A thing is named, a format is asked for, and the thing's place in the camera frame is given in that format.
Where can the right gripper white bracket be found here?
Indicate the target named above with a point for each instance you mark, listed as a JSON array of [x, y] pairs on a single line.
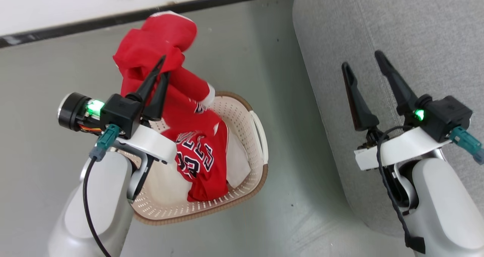
[[401, 147]]

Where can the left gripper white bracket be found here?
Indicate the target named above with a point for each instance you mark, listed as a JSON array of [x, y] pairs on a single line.
[[155, 141]]

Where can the red garment with white trim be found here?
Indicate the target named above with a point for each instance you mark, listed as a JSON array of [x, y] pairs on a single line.
[[151, 41]]

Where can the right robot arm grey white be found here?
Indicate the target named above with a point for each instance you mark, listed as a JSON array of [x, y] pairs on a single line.
[[446, 204]]

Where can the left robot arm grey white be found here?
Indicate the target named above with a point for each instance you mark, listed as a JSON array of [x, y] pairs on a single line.
[[98, 196]]

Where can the grey fabric sofa seat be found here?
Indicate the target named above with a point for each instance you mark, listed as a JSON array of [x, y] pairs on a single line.
[[416, 30]]

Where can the white perforated laundry basket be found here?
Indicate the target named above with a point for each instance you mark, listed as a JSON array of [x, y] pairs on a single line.
[[234, 109]]

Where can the red basketball jersey with lettering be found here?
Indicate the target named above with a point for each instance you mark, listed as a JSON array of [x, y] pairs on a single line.
[[204, 173]]

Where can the black baseboard strip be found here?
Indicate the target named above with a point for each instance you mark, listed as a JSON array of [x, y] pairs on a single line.
[[75, 27]]

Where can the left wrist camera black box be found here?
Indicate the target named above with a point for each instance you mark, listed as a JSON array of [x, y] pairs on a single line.
[[121, 111]]

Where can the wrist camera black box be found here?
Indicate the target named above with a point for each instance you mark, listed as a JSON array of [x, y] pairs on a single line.
[[121, 111], [448, 117]]

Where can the teal connector on left camera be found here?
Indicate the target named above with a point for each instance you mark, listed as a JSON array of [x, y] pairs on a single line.
[[107, 136]]

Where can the teal connector on camera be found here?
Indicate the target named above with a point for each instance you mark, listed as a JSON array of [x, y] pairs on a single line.
[[107, 136], [467, 141]]

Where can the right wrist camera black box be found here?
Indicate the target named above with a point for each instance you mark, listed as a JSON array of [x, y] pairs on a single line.
[[448, 117]]

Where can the teal connector on right camera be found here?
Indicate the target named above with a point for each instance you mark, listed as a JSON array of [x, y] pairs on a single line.
[[467, 141]]

